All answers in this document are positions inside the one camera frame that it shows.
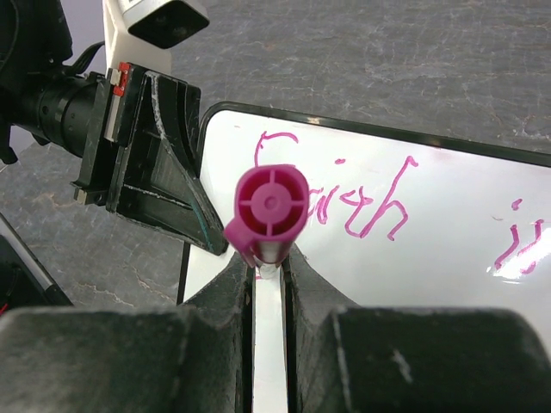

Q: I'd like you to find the white whiteboard black frame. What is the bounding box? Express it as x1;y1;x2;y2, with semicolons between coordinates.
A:
186;103;550;412

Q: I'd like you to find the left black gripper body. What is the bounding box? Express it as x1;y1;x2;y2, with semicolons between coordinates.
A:
72;62;145;210

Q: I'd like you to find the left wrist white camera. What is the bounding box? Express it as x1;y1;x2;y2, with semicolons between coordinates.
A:
102;0;210;75

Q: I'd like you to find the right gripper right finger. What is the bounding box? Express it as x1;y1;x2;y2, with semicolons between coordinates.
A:
282;246;550;412

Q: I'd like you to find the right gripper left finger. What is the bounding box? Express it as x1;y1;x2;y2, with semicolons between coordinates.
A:
1;256;252;412

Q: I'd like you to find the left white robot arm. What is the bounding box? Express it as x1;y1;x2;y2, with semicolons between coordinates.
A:
1;1;227;255

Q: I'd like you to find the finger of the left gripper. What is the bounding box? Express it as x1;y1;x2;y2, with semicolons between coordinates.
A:
143;69;201;180
107;141;228;256

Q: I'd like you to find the magenta whiteboard marker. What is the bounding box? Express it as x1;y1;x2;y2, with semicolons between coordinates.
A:
224;164;310;268

